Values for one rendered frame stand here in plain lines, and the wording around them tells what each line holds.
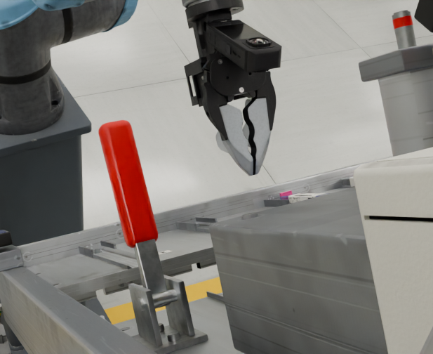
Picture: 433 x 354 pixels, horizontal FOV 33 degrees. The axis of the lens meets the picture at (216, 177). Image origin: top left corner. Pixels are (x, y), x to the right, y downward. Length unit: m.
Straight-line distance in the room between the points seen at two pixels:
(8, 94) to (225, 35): 0.44
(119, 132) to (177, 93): 1.88
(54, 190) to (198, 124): 0.90
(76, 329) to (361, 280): 0.22
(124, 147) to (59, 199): 0.97
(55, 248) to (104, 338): 0.45
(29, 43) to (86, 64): 1.21
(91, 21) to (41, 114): 0.17
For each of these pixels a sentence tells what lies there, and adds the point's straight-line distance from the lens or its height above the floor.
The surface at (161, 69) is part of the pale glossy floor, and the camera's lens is 2.33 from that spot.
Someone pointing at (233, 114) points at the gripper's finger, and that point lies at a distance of 0.88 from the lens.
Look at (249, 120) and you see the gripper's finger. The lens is 0.89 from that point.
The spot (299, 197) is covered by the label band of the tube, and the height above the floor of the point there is 0.78.
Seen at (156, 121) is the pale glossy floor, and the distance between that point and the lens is 2.13.
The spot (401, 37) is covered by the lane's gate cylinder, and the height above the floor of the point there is 1.20.
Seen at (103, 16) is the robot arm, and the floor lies 0.71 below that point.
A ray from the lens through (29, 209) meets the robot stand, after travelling 1.31.
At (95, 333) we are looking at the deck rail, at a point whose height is 1.02.
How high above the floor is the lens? 1.31
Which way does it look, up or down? 42 degrees down
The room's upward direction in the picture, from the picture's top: 8 degrees clockwise
